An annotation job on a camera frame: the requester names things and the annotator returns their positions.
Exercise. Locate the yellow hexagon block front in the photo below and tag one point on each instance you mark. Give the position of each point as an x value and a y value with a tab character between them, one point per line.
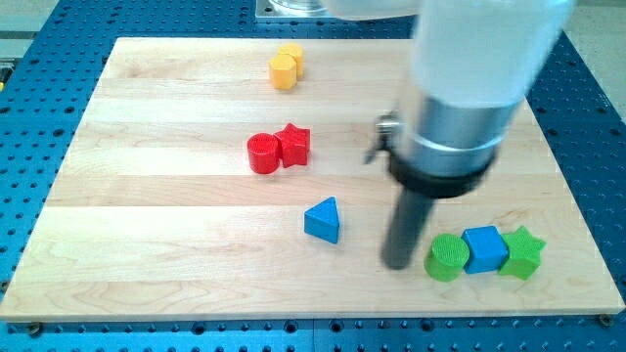
283	72

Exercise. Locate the blue cube block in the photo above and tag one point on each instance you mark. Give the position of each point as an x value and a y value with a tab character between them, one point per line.
487	250

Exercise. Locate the wooden board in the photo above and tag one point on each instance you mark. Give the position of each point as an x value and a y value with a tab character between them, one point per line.
156	215

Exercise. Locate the red circle block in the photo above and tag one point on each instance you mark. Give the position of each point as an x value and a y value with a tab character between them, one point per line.
263	153

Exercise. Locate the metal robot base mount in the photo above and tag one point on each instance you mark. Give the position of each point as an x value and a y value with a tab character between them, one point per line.
282	9

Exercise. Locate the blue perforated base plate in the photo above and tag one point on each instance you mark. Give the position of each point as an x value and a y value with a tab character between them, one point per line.
53	53

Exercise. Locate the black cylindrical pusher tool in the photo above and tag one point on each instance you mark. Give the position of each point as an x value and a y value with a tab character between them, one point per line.
403	233

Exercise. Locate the red star block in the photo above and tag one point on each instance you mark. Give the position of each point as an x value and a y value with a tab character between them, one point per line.
294	145

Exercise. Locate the yellow hexagon block rear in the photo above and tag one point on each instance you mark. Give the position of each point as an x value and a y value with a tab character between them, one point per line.
295	51

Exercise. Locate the green circle block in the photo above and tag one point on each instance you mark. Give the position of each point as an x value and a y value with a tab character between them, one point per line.
447	257

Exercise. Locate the blue triangle block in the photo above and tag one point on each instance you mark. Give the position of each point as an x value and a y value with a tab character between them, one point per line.
322	221

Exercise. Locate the green star block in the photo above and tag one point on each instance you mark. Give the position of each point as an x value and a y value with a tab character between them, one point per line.
524	254

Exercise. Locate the yellow hexagon block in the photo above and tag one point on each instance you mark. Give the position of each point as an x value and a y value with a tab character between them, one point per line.
283	72
295	51

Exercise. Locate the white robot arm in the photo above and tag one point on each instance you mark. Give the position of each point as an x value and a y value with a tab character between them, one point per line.
471	64

